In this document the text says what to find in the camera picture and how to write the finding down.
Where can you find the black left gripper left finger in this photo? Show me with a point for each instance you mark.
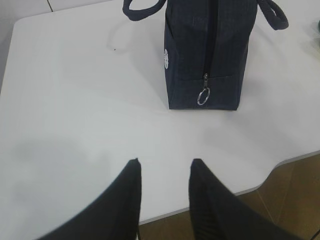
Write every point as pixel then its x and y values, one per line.
pixel 114 215

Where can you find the navy blue fabric lunch bag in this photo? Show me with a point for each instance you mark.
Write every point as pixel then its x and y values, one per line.
pixel 206 46

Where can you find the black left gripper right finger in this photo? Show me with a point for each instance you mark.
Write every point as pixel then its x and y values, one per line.
pixel 217 214

